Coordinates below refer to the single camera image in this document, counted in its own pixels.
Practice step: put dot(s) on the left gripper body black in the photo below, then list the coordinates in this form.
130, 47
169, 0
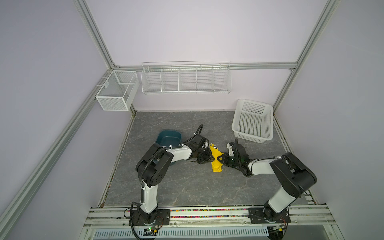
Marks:
203, 156

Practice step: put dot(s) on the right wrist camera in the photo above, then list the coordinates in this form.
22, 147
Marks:
230, 148

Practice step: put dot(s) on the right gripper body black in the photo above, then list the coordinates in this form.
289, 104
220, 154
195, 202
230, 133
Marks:
229, 160

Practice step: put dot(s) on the teal plastic tray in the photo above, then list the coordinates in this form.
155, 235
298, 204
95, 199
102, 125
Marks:
168, 138

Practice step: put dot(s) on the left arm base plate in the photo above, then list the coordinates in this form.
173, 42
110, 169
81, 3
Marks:
160, 217

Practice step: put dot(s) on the white plastic perforated basket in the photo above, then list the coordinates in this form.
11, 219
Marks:
253, 121

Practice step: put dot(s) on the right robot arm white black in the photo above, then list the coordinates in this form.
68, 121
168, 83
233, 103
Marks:
293, 175

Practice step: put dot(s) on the white wire wall shelf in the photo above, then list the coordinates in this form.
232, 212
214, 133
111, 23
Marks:
193, 77

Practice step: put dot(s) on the white mesh wall box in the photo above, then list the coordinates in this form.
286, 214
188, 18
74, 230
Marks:
118, 91

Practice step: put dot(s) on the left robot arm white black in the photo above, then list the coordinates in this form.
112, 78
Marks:
168, 148

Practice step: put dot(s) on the aluminium front rail frame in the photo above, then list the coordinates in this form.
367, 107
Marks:
308, 222

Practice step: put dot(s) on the white vent grille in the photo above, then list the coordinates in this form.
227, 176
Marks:
183, 233

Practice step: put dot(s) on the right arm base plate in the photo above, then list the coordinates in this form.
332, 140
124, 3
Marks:
261, 215

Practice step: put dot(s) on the yellow paper napkin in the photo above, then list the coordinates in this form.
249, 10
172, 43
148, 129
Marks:
216, 164

